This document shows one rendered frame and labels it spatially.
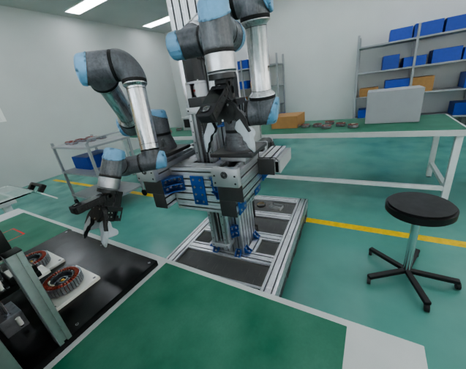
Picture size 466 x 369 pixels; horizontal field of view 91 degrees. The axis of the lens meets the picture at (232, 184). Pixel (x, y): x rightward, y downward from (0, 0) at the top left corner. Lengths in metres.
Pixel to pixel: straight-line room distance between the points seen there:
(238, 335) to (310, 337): 0.17
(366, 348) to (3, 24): 6.90
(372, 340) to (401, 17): 6.55
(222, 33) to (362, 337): 0.76
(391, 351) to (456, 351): 1.07
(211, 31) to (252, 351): 0.73
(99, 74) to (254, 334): 1.01
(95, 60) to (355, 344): 1.18
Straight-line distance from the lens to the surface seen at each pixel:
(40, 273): 0.92
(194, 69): 1.31
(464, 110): 6.51
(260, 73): 1.06
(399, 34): 6.28
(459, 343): 1.81
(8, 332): 0.96
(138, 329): 0.78
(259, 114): 1.07
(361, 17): 6.89
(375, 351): 0.70
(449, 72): 6.93
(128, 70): 1.05
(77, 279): 0.96
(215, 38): 0.61
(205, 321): 0.72
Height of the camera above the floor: 1.31
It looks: 22 degrees down
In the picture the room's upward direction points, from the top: 8 degrees counter-clockwise
